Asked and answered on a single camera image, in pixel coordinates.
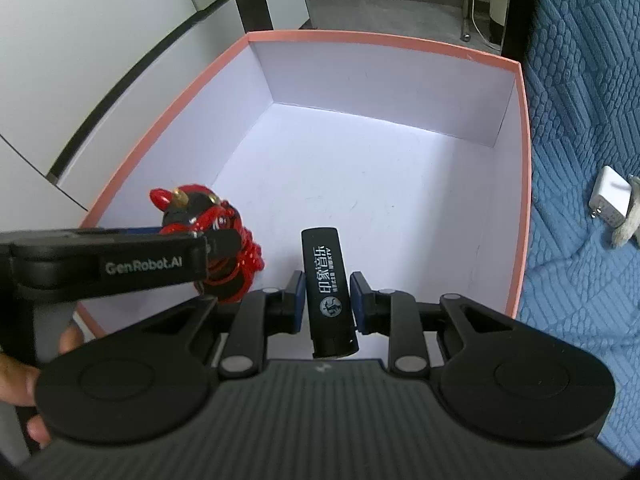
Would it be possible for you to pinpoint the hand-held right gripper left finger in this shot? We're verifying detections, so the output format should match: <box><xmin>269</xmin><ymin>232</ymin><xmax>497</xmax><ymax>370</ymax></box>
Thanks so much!
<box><xmin>142</xmin><ymin>270</ymin><xmax>307</xmax><ymax>380</ymax></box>

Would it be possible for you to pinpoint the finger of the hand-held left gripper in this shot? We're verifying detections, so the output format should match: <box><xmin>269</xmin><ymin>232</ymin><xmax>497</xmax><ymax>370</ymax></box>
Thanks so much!
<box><xmin>206</xmin><ymin>230</ymin><xmax>245</xmax><ymax>267</ymax></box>
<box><xmin>100</xmin><ymin>227</ymin><xmax>166</xmax><ymax>237</ymax></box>

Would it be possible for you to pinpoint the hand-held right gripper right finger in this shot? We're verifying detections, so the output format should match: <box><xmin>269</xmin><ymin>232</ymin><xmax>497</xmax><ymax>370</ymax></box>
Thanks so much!
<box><xmin>349</xmin><ymin>271</ymin><xmax>518</xmax><ymax>377</ymax></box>

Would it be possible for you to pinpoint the black printed lighter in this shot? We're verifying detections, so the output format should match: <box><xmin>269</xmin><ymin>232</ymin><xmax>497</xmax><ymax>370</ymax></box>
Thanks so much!
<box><xmin>300</xmin><ymin>227</ymin><xmax>360</xmax><ymax>359</ymax></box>

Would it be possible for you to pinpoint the red and black toy figure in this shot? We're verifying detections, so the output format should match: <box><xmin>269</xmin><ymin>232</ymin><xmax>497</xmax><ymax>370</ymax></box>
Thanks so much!
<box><xmin>149</xmin><ymin>186</ymin><xmax>265</xmax><ymax>306</ymax></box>

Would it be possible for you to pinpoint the pink cardboard box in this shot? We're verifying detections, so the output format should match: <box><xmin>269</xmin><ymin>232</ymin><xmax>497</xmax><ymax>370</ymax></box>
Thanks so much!
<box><xmin>75</xmin><ymin>30</ymin><xmax>531</xmax><ymax>341</ymax></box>

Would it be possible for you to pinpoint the small white charger plug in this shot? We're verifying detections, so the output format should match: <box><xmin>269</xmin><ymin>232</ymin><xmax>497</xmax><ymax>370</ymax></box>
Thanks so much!
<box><xmin>587</xmin><ymin>165</ymin><xmax>635</xmax><ymax>228</ymax></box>

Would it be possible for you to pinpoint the cream plastic item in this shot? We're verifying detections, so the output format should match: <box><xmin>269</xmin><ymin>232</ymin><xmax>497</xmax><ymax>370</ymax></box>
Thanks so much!
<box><xmin>611</xmin><ymin>175</ymin><xmax>640</xmax><ymax>248</ymax></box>

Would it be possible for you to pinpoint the person's left hand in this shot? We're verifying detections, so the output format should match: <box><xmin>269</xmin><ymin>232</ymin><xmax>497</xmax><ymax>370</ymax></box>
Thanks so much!
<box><xmin>0</xmin><ymin>327</ymin><xmax>81</xmax><ymax>450</ymax></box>

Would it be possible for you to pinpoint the blue textured blanket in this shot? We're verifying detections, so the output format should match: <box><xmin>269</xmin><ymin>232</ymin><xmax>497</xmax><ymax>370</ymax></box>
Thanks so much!
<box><xmin>515</xmin><ymin>0</ymin><xmax>640</xmax><ymax>461</ymax></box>

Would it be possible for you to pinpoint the white cable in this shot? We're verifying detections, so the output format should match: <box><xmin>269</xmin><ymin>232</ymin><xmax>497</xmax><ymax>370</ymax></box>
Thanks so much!
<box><xmin>470</xmin><ymin>0</ymin><xmax>502</xmax><ymax>52</ymax></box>

